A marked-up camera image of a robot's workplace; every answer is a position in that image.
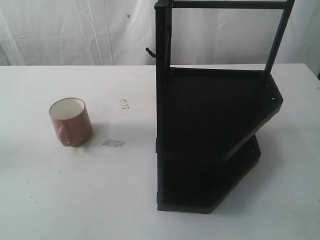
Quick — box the pink ceramic mug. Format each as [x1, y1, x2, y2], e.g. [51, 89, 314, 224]
[49, 97, 93, 147]

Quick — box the black metal hook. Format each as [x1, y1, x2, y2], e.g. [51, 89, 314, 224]
[145, 47, 157, 58]

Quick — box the black two-tier shelf rack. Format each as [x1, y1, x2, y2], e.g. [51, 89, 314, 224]
[154, 0, 294, 214]

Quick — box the clear tape piece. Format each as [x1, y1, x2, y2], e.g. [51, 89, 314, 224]
[102, 139, 125, 148]

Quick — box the white backdrop cloth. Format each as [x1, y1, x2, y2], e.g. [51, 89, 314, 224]
[0, 0, 320, 67]

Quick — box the torn tape residue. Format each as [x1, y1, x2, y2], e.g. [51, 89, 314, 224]
[119, 99, 130, 109]

